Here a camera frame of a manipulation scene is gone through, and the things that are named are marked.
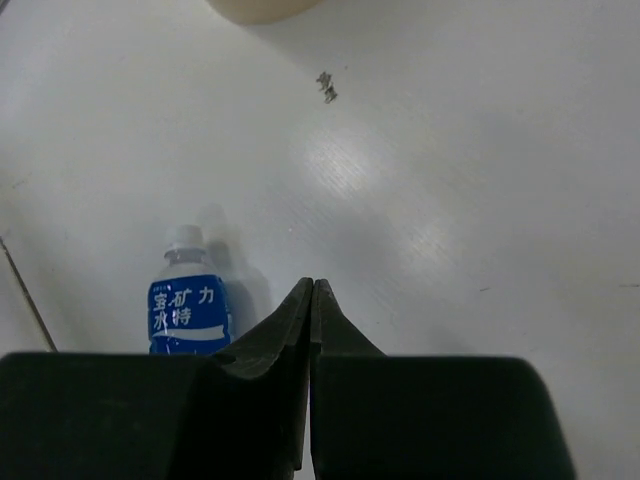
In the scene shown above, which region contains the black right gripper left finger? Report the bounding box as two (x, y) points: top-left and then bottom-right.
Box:
(1, 278), (313, 479)

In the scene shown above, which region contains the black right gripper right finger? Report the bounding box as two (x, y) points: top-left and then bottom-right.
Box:
(310, 280), (576, 479)

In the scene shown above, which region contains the small blue Pocari bottle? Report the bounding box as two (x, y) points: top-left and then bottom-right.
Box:
(147, 225), (235, 355)

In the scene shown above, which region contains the beige cylindrical bin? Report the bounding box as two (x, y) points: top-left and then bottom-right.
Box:
(207, 0), (321, 25)

